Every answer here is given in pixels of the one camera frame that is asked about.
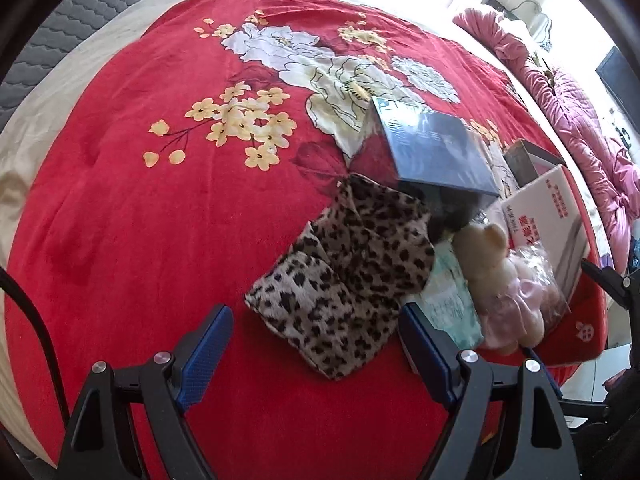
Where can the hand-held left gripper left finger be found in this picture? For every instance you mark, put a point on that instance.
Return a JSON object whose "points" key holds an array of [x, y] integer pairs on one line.
{"points": [[205, 355]]}

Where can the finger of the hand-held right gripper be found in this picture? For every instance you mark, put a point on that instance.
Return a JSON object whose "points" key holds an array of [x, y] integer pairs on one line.
{"points": [[607, 275], [580, 406]]}

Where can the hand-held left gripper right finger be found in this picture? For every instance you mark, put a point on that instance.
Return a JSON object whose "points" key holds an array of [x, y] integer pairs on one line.
{"points": [[425, 355]]}

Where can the long white tissue pack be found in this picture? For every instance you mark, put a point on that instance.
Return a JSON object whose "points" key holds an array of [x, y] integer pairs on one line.
{"points": [[450, 305]]}

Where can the cream teddy bear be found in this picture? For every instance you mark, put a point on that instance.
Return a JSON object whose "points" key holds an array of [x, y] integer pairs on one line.
{"points": [[485, 260]]}

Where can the leopard print cloth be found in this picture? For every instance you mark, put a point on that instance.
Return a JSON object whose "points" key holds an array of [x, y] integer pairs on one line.
{"points": [[340, 270]]}

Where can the clear plastic bag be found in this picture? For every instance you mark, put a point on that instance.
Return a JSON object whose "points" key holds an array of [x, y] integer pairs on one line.
{"points": [[545, 280]]}

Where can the red cardboard box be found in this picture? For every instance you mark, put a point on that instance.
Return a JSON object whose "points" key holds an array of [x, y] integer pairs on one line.
{"points": [[545, 220]]}

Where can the red floral blanket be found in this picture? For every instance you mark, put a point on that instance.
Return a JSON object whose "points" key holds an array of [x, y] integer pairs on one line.
{"points": [[125, 210]]}

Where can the pink ruffled quilt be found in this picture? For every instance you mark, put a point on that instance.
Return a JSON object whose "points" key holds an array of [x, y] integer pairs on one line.
{"points": [[575, 110]]}

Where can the black flat screen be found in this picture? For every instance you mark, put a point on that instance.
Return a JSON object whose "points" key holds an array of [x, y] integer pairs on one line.
{"points": [[620, 85]]}

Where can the black box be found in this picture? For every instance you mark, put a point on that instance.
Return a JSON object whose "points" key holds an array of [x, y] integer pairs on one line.
{"points": [[435, 150]]}

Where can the white ornate furniture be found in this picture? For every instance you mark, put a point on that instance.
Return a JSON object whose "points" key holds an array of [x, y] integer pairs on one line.
{"points": [[537, 22]]}

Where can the beige bed sheet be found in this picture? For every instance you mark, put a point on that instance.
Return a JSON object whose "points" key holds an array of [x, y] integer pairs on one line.
{"points": [[60, 90]]}

